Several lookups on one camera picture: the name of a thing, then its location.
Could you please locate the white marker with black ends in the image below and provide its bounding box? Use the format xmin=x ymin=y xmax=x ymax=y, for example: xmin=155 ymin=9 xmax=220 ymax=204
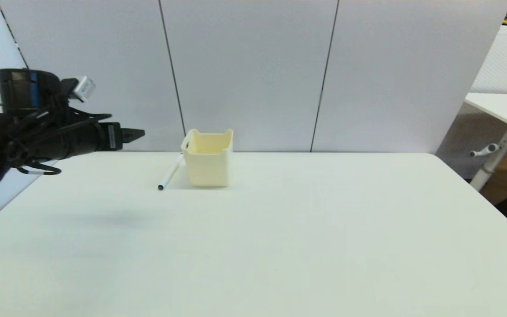
xmin=157 ymin=152 xmax=185 ymax=192

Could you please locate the cream plastic bin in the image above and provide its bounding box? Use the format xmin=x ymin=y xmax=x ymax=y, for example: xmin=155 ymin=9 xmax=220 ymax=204
xmin=181 ymin=129 xmax=235 ymax=189

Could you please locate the white desk leg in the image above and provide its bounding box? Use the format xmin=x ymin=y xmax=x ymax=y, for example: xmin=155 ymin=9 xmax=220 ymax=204
xmin=469 ymin=127 xmax=507 ymax=193

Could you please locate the white neighbouring desk top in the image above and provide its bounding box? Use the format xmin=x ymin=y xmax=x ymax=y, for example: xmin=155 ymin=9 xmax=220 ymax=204
xmin=464 ymin=92 xmax=507 ymax=140

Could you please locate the white perforated panel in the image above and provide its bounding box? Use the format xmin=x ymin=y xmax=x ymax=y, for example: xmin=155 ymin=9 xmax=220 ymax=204
xmin=434 ymin=25 xmax=507 ymax=181

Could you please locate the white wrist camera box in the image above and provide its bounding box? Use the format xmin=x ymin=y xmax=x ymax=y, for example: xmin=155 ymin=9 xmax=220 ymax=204
xmin=72 ymin=75 xmax=96 ymax=103

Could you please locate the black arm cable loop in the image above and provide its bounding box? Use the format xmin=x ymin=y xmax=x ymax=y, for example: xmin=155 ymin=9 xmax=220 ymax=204
xmin=0 ymin=110 xmax=113 ymax=195

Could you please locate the white desk crank handle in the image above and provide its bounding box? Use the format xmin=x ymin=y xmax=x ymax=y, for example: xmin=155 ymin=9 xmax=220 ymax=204
xmin=469 ymin=144 xmax=501 ymax=159

